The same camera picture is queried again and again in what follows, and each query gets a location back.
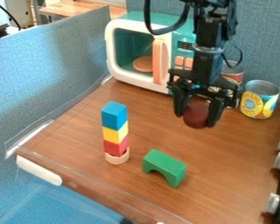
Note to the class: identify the yellow and blue can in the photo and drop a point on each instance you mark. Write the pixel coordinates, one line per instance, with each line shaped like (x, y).
(258, 99)

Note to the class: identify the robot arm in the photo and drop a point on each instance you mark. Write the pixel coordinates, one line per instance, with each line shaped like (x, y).
(209, 26)

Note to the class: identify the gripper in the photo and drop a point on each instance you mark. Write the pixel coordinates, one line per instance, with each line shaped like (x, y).
(204, 76)

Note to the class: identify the green arch block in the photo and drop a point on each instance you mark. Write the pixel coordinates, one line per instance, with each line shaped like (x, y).
(164, 168)

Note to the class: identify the brown block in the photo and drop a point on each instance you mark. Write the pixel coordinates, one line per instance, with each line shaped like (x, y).
(196, 112)

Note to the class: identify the red can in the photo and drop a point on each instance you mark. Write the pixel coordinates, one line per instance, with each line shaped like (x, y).
(233, 74)

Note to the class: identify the yellow block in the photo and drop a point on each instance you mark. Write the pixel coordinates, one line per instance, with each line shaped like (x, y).
(115, 134)

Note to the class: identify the blue block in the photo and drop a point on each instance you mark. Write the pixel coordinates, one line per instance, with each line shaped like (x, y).
(114, 115)

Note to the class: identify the toy microwave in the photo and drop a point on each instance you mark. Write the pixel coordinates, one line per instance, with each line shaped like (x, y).
(142, 48)

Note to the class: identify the red block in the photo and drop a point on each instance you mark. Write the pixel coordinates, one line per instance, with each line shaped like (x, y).
(116, 147)

